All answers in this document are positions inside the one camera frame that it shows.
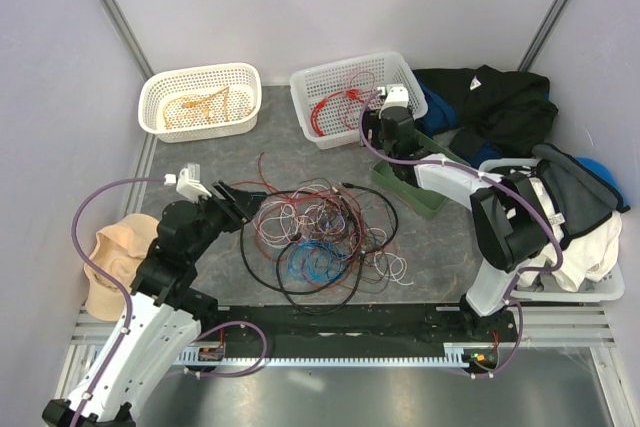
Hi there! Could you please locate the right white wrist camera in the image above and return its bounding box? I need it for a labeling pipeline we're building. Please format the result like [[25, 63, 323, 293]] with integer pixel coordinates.
[[378, 84, 409, 110]]

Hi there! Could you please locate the yellow thin wire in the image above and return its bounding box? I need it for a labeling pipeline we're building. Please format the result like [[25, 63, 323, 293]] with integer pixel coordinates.
[[164, 91, 251, 130], [160, 91, 251, 130]]

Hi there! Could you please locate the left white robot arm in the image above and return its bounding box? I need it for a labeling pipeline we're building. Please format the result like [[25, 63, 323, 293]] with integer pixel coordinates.
[[42, 170, 267, 426]]

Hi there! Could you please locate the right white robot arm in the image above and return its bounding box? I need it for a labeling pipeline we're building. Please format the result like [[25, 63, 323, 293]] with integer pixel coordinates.
[[358, 106, 559, 341]]

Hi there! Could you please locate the black and blue jacket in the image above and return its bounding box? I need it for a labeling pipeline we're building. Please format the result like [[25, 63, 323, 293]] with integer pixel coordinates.
[[414, 65, 558, 167]]

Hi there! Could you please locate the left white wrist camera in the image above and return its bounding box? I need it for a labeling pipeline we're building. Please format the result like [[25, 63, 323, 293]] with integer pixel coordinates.
[[163, 163, 211, 202]]

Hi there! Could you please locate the white perforated basket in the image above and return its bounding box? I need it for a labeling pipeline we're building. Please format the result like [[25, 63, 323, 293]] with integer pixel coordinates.
[[290, 51, 428, 150], [137, 62, 262, 143]]

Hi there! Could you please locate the grey black-trimmed garment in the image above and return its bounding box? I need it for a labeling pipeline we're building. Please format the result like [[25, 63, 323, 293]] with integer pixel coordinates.
[[532, 143, 630, 248]]

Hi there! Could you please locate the white cloth garment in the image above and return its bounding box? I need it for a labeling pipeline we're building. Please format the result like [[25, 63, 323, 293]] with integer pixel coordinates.
[[504, 181, 623, 293]]

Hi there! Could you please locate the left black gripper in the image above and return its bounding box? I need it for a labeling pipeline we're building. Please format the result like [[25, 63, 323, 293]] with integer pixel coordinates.
[[188, 178, 268, 261]]

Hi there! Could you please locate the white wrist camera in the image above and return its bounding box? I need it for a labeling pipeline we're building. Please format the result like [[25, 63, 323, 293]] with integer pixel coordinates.
[[163, 163, 211, 202], [378, 84, 409, 110]]

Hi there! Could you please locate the yellow ethernet cable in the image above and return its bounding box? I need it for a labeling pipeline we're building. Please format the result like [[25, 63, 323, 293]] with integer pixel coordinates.
[[182, 85, 257, 123]]

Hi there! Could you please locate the black thick cable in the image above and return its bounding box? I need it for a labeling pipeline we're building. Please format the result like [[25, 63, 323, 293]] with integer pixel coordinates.
[[239, 181, 401, 316]]

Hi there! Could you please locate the red ethernet cable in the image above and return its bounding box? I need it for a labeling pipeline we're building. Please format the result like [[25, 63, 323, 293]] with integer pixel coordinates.
[[346, 88, 381, 108], [310, 90, 361, 138]]

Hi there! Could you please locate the blue cloth item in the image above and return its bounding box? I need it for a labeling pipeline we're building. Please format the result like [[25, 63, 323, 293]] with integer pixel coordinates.
[[576, 157, 629, 209]]

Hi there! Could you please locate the beige bucket hat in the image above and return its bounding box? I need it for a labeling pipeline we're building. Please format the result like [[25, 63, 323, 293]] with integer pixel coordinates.
[[84, 213, 159, 322]]

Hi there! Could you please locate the blue thin cable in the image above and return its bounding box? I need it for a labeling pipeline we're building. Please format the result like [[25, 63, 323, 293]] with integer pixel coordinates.
[[286, 241, 351, 286]]

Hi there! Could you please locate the white laundry bin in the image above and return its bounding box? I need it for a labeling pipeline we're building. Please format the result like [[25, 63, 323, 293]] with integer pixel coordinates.
[[480, 158, 624, 301]]

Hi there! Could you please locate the green plastic tray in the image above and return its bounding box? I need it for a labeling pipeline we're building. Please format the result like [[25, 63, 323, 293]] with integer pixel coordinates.
[[371, 161, 446, 219]]

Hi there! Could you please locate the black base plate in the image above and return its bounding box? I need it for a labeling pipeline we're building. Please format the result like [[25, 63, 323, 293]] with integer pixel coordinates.
[[203, 304, 517, 355]]

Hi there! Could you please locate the grey slotted cable duct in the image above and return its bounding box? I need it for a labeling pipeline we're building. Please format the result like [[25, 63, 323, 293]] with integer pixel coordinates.
[[173, 344, 498, 369]]

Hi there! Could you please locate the dark red thin wire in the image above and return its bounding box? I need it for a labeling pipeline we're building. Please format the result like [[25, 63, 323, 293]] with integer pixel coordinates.
[[223, 151, 281, 193]]

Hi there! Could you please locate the white thin cable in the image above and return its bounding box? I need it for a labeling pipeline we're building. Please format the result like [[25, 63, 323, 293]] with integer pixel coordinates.
[[249, 196, 416, 288]]

